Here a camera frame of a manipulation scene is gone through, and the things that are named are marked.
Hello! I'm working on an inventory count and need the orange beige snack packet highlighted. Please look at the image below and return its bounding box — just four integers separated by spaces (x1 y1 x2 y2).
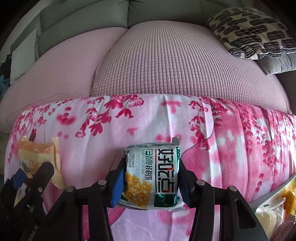
18 136 65 189

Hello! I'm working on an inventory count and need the green white corn snack packet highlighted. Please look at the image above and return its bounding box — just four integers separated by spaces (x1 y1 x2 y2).
117 137 184 212

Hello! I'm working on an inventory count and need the clear bag round pastry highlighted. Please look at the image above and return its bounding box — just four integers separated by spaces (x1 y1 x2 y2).
255 197 285 239

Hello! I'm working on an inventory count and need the yellow cake snack packet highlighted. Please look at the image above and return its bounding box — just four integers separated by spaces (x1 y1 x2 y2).
283 187 295 218

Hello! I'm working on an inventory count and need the pink snack packet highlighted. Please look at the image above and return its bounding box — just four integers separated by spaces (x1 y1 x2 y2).
270 214 295 241

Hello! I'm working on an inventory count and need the pink cartoon print blanket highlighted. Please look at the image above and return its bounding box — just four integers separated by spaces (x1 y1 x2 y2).
4 93 296 241

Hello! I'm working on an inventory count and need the teal shallow cardboard tray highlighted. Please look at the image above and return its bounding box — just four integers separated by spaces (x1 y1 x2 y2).
248 174 296 241

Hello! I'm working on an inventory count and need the dark clothes pile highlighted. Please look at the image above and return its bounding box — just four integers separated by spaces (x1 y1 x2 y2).
0 54 11 99

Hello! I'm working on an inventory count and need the light grey sofa cushion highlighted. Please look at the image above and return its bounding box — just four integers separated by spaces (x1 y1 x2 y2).
10 29 37 85

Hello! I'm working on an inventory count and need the grey green sofa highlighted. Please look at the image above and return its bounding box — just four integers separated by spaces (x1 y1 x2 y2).
1 1 295 133

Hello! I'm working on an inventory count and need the plain grey pillow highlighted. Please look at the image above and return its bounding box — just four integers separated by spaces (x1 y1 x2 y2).
255 53 296 75

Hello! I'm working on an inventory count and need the black white patterned pillow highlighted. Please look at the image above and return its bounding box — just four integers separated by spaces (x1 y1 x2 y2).
207 8 295 60

